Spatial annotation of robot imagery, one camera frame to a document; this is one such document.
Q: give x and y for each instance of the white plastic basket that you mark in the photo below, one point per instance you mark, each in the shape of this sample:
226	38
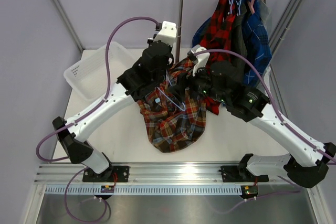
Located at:
88	76

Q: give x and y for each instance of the dark grey striped shirt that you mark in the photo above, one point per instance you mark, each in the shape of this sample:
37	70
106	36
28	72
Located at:
237	44

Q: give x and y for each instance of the aluminium mounting rail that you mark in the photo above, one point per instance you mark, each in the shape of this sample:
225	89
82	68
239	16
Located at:
142	173

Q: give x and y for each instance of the light blue wire hanger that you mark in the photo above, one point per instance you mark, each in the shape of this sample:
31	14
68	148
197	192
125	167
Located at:
158	100

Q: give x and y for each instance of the blue plaid shirt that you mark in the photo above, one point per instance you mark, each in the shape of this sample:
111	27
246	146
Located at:
256	41

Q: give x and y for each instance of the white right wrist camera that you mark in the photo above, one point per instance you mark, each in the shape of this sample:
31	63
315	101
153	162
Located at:
199	57

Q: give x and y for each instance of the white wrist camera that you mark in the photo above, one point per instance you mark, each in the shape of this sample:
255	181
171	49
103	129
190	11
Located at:
199	57
166	33

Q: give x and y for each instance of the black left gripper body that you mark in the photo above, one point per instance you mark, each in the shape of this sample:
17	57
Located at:
161	77

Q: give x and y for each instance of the white slotted cable duct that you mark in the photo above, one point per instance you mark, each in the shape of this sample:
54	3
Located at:
145	190

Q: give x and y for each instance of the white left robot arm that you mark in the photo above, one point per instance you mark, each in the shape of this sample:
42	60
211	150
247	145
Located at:
73	133

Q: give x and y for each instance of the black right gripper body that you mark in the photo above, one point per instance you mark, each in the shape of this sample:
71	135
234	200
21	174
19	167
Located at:
202	84

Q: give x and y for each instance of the brown multicolour plaid shirt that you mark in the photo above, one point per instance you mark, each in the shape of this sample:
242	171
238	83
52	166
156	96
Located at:
169	129

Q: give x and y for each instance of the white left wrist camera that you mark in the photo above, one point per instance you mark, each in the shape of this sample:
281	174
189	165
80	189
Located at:
166	33

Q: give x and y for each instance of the red black checked shirt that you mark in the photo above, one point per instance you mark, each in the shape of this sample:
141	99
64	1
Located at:
218	36

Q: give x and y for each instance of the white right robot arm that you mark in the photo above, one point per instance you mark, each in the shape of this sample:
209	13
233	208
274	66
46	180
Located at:
305	164

